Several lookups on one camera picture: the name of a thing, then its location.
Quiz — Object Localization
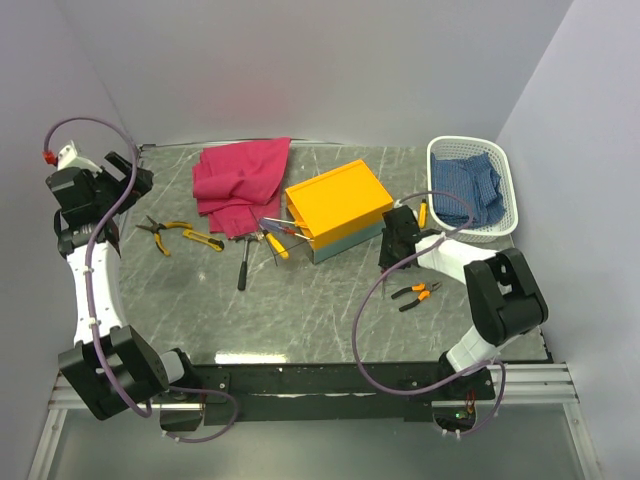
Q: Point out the yellow long nose pliers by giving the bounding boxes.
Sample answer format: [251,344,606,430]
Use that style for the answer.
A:
[136,215,193,257]

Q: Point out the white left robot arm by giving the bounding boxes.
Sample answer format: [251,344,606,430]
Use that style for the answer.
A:
[45,143,199,420]

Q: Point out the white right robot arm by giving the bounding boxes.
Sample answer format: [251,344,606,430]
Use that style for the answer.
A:
[379,205,549,399]

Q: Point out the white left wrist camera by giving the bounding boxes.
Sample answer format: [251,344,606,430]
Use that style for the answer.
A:
[42,141,100,173]

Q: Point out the yellow utility knife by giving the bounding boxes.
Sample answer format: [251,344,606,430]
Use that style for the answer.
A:
[183,229,225,252]

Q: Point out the clear toolbox drawer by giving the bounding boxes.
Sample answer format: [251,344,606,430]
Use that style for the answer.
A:
[258,224,311,265]

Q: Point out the yellow screwdriver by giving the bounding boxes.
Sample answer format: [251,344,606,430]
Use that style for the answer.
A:
[279,219,312,241]
[418,198,428,229]
[261,228,289,260]

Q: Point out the orange black pliers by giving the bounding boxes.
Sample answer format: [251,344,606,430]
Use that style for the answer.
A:
[391,282,442,312]

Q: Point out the blue checkered cloth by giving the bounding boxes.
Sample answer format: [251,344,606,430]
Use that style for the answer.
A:
[431,152,505,228]

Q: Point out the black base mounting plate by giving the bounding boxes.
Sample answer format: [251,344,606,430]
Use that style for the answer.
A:
[153,362,496,426]

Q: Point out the magenta cloth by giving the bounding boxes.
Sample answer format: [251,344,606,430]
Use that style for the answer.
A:
[192,137,291,238]

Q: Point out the orange drawer toolbox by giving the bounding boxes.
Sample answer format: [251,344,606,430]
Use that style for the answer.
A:
[285,159,393,264]

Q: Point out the black handled hammer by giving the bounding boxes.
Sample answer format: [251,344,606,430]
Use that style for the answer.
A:
[232,232,263,291]

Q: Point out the white plastic basket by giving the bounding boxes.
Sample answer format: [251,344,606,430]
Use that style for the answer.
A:
[427,136,518,243]

